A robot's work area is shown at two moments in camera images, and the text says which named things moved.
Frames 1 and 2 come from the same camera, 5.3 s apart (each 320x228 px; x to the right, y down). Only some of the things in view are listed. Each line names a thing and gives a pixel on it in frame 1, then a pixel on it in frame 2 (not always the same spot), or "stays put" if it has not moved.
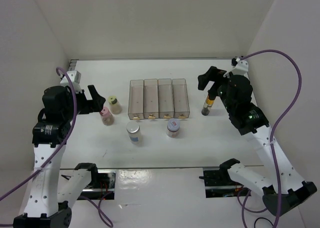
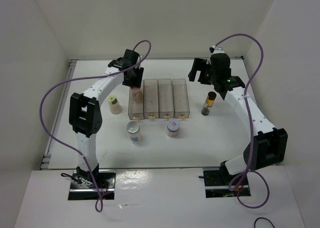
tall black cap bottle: (212, 94) stays put
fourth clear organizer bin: (181, 104) stays put
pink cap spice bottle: (107, 117) -> (137, 95)
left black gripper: (96, 104) -> (137, 83)
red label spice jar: (173, 127) stays put
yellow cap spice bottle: (115, 107) stays put
